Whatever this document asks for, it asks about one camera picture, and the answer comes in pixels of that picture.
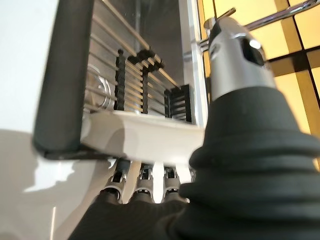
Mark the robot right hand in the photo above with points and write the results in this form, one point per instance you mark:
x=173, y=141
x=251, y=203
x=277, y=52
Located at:
x=250, y=187

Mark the white round plate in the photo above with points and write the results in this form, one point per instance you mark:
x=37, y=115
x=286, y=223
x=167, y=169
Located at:
x=150, y=140

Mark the black sink drying rack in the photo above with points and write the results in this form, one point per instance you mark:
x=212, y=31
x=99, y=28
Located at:
x=62, y=75

